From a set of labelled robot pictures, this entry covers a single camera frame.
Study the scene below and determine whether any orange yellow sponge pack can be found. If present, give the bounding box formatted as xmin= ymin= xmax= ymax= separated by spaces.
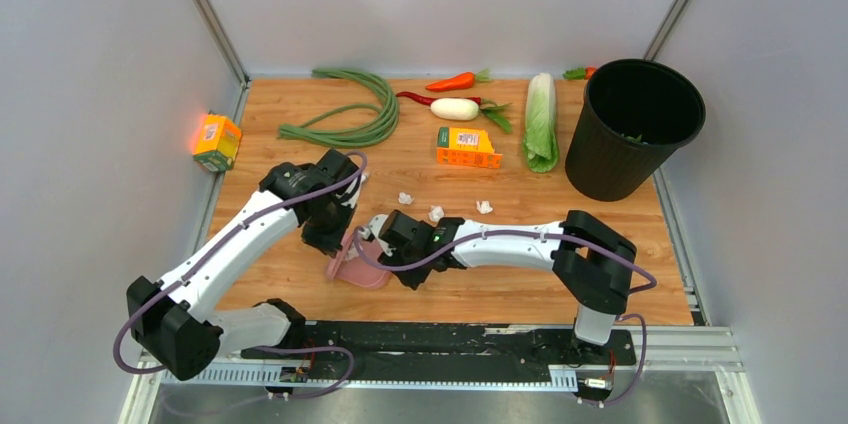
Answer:
xmin=192 ymin=114 xmax=243 ymax=173

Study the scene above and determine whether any pink dustpan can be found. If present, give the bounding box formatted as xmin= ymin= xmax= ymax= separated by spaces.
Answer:
xmin=349 ymin=242 xmax=391 ymax=290

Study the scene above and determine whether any red chili pepper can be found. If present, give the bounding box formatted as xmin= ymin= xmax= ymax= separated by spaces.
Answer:
xmin=395 ymin=91 xmax=483 ymax=106

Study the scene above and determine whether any orange box on table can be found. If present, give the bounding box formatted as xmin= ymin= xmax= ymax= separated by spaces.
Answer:
xmin=436 ymin=127 xmax=502 ymax=169

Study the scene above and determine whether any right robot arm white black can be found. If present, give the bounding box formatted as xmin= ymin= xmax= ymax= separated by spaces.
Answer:
xmin=364 ymin=210 xmax=637 ymax=363

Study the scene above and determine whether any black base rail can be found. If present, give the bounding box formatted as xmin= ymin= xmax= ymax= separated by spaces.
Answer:
xmin=283 ymin=321 xmax=638 ymax=383

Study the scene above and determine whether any paper scrap centre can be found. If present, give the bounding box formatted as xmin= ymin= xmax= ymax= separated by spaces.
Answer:
xmin=428 ymin=206 xmax=445 ymax=223

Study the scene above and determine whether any pink hand brush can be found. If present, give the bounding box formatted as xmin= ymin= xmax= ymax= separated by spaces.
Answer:
xmin=324 ymin=231 xmax=358 ymax=284

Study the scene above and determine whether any white radish with leaves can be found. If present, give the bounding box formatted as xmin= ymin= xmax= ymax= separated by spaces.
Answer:
xmin=429 ymin=98 xmax=513 ymax=134

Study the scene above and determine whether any orange carrot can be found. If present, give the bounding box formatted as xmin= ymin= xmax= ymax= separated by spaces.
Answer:
xmin=425 ymin=69 xmax=491 ymax=92

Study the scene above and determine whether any paper scrap small middle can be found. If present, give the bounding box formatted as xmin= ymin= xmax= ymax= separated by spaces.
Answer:
xmin=398 ymin=192 xmax=414 ymax=205

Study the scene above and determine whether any carrot behind bin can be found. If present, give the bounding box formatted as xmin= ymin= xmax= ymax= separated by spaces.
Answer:
xmin=562 ymin=67 xmax=597 ymax=81

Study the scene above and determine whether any paper scrap right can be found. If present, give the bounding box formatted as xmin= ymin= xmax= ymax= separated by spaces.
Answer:
xmin=476 ymin=200 xmax=494 ymax=215

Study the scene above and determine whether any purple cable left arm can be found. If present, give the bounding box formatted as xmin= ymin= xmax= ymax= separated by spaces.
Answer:
xmin=112 ymin=151 xmax=370 ymax=377

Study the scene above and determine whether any black trash bin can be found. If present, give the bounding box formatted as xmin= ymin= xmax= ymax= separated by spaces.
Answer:
xmin=564 ymin=58 xmax=706 ymax=202

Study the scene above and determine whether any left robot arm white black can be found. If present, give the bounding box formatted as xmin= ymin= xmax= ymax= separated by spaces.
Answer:
xmin=112 ymin=149 xmax=367 ymax=380

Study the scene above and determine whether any napa cabbage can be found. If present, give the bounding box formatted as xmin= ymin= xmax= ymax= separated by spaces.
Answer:
xmin=522 ymin=73 xmax=559 ymax=173

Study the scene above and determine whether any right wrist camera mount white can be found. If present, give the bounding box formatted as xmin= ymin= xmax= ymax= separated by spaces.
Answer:
xmin=359 ymin=214 xmax=393 ymax=259

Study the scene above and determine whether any green long beans bundle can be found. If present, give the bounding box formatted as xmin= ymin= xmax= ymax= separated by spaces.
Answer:
xmin=277 ymin=67 xmax=400 ymax=149

